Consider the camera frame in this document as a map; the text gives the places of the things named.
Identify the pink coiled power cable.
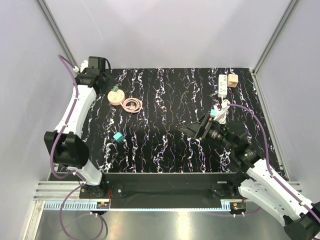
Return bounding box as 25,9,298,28
120,97,144,114

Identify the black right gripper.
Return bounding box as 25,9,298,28
178,113,235,152

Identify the teal plug adapter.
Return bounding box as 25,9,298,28
113,132,125,143

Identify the beige cube adapter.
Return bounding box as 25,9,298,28
227,74,239,88

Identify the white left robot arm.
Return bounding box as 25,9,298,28
43,55,112,198

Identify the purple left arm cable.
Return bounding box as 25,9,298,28
49,54,110,238

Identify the green white plug adapter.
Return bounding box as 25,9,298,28
111,86,119,92

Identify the light blue plug adapter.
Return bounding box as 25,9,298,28
210,109,218,118

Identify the aluminium frame rail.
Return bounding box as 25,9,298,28
32,181,303,212

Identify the white coiled power cable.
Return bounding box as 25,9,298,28
213,97,231,125

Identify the pink round power strip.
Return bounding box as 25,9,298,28
107,89,126,106

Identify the white power strip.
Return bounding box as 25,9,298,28
217,74,228,98

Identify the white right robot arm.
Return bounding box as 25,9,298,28
180,114,320,240

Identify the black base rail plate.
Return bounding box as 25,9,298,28
79,173,246,203

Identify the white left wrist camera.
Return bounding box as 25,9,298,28
72,60,89,73

